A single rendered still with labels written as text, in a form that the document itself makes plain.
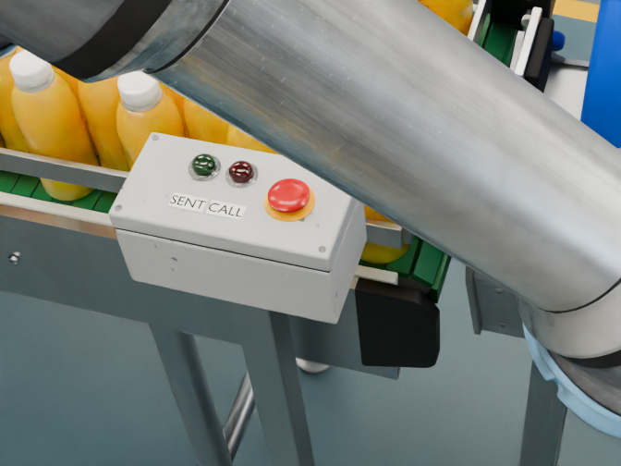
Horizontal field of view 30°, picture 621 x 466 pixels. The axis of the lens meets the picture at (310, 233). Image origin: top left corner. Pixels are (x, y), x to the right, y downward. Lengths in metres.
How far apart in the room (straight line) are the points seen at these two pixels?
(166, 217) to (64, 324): 1.35
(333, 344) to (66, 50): 0.89
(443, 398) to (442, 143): 1.68
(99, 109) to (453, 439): 1.10
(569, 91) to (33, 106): 0.57
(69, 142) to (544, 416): 0.72
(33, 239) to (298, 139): 0.89
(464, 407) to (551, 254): 1.61
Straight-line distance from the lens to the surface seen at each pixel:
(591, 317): 0.56
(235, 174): 1.00
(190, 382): 1.50
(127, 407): 2.20
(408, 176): 0.48
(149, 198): 1.01
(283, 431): 1.31
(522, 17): 1.39
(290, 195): 0.97
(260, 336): 1.15
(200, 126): 1.16
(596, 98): 1.03
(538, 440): 1.63
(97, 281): 1.35
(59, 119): 1.21
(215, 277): 1.03
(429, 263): 1.19
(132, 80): 1.14
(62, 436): 2.20
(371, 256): 1.17
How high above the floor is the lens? 1.85
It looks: 52 degrees down
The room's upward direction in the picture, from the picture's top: 8 degrees counter-clockwise
